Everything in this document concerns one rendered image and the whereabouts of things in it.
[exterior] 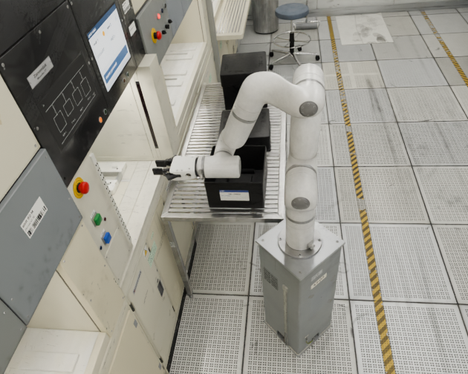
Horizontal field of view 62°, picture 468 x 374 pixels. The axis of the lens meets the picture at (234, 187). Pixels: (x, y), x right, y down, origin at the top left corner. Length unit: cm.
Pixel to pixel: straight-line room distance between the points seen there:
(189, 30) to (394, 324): 249
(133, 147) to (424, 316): 185
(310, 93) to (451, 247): 195
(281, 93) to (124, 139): 109
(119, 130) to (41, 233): 101
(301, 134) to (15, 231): 86
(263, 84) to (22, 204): 73
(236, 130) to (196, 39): 206
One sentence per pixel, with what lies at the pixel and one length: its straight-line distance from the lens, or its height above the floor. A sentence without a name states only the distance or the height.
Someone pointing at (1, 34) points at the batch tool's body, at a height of 184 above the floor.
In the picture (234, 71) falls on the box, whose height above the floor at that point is 101.
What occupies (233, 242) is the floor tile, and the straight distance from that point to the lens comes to 275.
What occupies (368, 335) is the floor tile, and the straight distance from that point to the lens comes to 243.
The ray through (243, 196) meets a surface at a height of 85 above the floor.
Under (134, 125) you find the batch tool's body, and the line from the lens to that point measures 200.
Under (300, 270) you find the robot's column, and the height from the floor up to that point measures 76.
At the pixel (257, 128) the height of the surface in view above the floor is 86.
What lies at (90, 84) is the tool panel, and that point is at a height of 155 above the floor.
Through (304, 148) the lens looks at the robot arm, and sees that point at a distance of 133.
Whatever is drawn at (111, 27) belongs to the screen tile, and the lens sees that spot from 162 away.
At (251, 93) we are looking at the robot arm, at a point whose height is 153.
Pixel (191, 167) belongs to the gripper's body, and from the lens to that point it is 147.
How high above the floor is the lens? 215
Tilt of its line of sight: 43 degrees down
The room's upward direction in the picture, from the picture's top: 8 degrees counter-clockwise
